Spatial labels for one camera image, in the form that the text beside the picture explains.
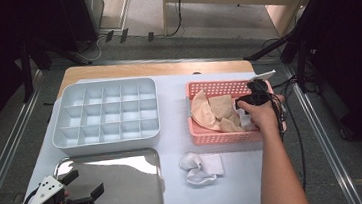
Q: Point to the dark metal cabinet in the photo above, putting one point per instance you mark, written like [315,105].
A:
[87,17]

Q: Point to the person's right hand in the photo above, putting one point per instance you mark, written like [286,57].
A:
[264,117]

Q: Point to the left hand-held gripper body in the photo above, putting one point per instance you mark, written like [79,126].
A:
[48,191]

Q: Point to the pink perforated plastic basket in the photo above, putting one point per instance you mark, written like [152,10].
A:
[232,137]

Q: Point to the peach sock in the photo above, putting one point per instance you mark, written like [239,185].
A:
[203,113]

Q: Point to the white sock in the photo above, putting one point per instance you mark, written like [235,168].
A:
[246,119]
[199,170]

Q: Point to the black stand post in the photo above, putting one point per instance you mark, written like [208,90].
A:
[27,80]

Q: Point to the black tripod stand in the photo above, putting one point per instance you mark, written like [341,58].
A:
[264,52]

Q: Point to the small black floor block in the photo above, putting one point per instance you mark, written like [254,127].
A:
[151,36]
[124,35]
[109,36]

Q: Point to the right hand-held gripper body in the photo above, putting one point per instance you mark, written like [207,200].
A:
[257,98]

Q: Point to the tan sock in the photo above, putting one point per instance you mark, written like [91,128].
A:
[221,106]
[231,125]

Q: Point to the white compartment storage box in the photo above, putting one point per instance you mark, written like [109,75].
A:
[106,146]

